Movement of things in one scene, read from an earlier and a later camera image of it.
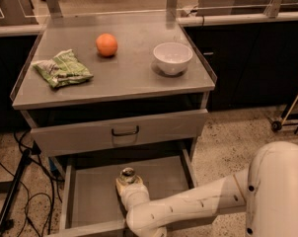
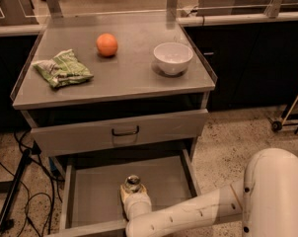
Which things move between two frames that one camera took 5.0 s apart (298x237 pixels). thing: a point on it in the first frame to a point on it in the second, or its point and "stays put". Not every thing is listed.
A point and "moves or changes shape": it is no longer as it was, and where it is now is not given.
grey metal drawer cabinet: (112, 93) stays put
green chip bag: (64, 69) stays put
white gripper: (133, 192) stays put
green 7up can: (127, 175) moves or changes shape
